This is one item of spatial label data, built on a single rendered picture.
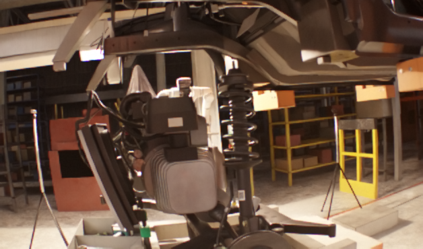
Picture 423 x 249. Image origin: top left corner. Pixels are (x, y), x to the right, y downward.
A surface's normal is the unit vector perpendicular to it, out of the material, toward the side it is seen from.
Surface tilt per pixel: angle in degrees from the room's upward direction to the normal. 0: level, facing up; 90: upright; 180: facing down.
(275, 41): 103
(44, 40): 90
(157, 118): 90
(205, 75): 90
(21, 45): 90
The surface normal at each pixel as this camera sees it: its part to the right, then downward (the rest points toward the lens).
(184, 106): 0.24, -0.25
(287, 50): 0.15, 0.18
